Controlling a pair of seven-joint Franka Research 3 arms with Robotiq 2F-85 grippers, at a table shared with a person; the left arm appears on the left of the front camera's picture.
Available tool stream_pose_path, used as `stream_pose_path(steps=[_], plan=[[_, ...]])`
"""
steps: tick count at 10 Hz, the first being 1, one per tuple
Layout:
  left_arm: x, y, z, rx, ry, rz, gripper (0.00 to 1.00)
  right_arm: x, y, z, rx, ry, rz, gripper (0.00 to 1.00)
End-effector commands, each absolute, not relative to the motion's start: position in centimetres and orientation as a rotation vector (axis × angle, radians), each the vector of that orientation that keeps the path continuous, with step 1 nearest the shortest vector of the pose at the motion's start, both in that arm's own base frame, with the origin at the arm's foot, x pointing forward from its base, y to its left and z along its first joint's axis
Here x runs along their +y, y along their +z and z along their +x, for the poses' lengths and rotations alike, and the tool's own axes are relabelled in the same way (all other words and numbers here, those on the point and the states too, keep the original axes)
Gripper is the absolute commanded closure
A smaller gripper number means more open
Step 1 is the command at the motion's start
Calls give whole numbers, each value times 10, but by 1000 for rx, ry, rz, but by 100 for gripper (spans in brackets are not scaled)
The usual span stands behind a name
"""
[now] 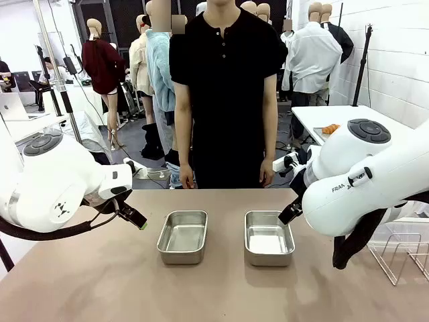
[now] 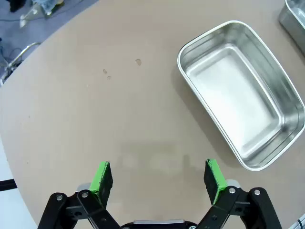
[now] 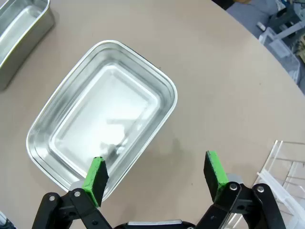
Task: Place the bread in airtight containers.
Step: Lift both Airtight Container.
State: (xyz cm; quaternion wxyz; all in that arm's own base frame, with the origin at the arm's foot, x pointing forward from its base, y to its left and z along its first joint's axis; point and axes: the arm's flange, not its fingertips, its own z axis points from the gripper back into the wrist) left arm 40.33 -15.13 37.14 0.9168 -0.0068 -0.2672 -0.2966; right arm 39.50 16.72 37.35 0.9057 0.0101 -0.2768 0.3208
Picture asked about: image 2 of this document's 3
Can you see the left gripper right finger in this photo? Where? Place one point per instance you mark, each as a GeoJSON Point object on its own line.
{"type": "Point", "coordinates": [214, 179]}

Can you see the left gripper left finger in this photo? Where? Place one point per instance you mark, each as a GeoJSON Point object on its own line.
{"type": "Point", "coordinates": [102, 181]}

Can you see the steel container with wide rim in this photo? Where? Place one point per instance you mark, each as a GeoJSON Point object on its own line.
{"type": "Point", "coordinates": [238, 95]}
{"type": "Point", "coordinates": [295, 26]}

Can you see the black stand bar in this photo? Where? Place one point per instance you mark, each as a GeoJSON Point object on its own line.
{"type": "Point", "coordinates": [7, 184]}

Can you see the green yellow snack bag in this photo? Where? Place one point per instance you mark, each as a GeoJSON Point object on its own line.
{"type": "Point", "coordinates": [51, 7]}

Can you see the chrome tube frame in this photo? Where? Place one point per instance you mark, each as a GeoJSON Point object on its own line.
{"type": "Point", "coordinates": [25, 48]}

